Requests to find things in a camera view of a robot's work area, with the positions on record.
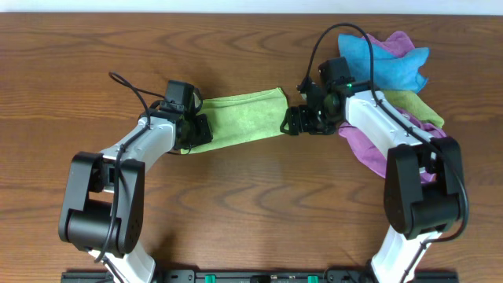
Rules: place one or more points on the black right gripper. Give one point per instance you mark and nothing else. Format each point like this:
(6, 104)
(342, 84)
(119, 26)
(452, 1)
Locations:
(297, 117)

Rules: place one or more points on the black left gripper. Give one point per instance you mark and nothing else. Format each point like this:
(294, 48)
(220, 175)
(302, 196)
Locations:
(207, 135)

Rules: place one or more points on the light green microfiber cloth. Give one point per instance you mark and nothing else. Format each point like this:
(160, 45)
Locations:
(243, 118)

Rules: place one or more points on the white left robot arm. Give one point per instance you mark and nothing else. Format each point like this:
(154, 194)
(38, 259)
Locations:
(103, 207)

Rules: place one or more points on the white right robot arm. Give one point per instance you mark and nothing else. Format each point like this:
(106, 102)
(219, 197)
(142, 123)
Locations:
(425, 200)

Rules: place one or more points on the purple microfiber cloth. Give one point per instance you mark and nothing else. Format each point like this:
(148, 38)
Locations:
(369, 155)

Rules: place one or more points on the blue microfiber cloth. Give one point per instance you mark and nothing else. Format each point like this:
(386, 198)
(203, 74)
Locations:
(389, 74)

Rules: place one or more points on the olive green microfiber cloth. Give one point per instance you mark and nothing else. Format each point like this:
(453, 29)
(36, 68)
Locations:
(418, 112)

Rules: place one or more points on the purple cloth behind blue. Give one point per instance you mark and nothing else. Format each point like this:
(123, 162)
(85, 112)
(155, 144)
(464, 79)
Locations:
(397, 45)

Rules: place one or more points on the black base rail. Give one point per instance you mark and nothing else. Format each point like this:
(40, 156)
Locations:
(191, 276)

